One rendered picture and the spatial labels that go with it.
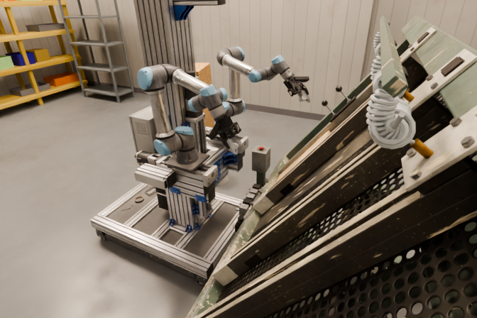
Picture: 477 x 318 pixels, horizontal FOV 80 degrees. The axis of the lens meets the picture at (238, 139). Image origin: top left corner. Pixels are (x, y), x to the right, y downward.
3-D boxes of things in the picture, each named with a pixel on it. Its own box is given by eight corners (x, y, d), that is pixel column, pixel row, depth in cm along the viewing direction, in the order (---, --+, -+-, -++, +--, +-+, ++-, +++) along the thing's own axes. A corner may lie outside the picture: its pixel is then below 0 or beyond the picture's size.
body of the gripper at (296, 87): (292, 98, 189) (281, 82, 188) (299, 91, 192) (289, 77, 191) (298, 94, 182) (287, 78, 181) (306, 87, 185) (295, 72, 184)
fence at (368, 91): (284, 172, 206) (280, 169, 206) (394, 71, 151) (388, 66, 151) (282, 176, 202) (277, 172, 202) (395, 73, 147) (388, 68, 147)
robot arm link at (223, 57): (209, 48, 206) (257, 70, 177) (221, 46, 213) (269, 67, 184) (209, 64, 213) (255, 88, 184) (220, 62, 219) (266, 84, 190)
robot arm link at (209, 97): (205, 86, 143) (216, 81, 136) (215, 106, 145) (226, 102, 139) (194, 92, 137) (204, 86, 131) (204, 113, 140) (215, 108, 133)
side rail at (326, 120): (298, 161, 226) (287, 152, 227) (422, 48, 163) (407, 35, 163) (296, 165, 221) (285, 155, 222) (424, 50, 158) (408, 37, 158)
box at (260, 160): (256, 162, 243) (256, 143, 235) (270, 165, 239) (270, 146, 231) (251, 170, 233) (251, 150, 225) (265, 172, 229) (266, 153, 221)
